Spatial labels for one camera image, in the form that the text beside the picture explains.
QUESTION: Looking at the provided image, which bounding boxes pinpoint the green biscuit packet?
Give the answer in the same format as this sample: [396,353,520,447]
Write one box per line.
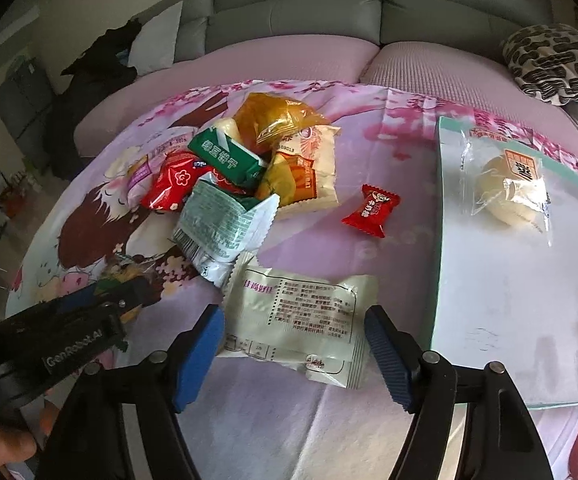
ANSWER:
[187,127,270,191]

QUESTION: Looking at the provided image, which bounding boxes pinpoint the white cream roll snack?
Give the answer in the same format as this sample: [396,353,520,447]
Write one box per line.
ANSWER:
[209,117,242,148]

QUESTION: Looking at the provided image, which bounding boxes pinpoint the red floor item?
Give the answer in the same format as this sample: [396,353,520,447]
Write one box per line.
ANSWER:
[0,182,27,218]

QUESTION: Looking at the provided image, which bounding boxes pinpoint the pink sofa seat cover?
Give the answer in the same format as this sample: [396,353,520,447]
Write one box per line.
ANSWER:
[74,35,578,161]

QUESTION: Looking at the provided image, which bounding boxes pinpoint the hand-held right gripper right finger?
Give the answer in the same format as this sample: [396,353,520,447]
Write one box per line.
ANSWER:
[364,305,554,480]

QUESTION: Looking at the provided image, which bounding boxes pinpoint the clear bun packet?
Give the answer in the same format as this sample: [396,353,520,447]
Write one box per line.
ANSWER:
[456,130,554,248]

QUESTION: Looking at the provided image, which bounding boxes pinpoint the pink cake roll packet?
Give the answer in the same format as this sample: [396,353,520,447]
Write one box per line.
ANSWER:
[121,127,197,203]

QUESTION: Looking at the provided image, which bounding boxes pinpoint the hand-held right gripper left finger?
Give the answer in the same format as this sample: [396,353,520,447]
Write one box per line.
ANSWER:
[36,304,227,480]

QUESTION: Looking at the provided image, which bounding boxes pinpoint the red candy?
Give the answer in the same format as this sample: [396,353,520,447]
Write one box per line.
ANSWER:
[341,184,400,239]

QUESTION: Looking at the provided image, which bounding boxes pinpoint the black clothes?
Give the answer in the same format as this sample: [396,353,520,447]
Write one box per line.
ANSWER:
[44,19,140,181]

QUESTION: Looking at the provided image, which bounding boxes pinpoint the cream snack packet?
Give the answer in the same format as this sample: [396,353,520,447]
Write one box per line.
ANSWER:
[216,252,380,391]

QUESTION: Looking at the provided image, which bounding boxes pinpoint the orange clear cake packet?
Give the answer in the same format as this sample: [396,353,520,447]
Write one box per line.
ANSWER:
[232,92,332,153]

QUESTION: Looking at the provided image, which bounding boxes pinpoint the black white patterned pillow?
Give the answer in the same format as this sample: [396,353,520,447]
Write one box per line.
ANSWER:
[500,22,578,108]

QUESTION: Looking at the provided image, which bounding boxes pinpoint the silver green snack packet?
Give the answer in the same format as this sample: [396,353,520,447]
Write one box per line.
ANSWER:
[171,172,282,288]

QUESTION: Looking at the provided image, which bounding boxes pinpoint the white orange snack packet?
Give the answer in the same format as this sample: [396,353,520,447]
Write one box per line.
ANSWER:
[271,125,342,211]

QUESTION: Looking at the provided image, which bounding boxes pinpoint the pink printed blanket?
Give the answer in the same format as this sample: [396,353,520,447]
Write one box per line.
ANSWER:
[6,77,578,480]

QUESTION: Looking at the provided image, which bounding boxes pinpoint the grey sofa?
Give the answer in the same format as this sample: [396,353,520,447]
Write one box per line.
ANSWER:
[176,0,577,57]

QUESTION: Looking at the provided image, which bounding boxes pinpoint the yellow clear snack packet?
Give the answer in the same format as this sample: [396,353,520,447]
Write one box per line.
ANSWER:
[254,152,300,211]

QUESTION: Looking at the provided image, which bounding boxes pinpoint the person's left hand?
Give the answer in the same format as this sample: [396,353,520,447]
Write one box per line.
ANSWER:
[0,410,57,480]

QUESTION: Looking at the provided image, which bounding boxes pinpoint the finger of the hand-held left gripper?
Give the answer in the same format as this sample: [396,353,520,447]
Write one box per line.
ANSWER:
[100,275,144,322]
[51,282,100,312]

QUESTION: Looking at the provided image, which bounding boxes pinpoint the red flower print packet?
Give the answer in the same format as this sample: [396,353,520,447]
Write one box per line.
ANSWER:
[140,150,214,215]

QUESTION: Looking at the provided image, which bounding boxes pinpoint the dark storage boxes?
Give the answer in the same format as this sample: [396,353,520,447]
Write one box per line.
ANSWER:
[0,57,54,171]

